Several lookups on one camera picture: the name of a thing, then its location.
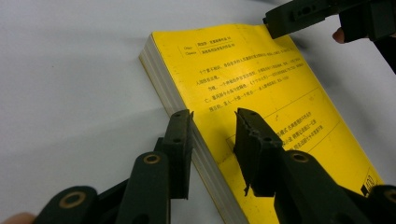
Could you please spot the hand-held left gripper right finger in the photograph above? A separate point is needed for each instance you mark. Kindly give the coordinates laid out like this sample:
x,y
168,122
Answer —
x,y
264,168

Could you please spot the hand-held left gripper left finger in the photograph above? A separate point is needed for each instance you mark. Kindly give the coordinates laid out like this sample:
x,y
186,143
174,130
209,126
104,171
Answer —
x,y
177,161

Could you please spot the yellow paperback book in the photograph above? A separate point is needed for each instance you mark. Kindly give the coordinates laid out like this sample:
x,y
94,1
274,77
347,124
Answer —
x,y
249,77

